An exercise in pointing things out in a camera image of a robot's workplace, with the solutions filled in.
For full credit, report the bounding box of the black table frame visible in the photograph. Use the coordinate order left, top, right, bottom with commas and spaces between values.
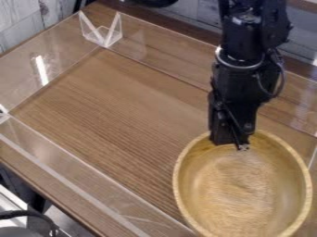
0, 165, 96, 237

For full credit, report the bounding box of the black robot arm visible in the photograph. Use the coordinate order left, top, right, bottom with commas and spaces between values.
209, 0, 292, 150

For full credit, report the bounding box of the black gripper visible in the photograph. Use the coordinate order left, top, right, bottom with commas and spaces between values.
209, 52, 286, 150

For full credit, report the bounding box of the clear acrylic corner bracket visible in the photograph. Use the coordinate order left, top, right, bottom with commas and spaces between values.
78, 12, 123, 48

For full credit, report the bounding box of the brown wooden bowl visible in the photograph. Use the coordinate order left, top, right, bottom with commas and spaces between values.
173, 131, 313, 237

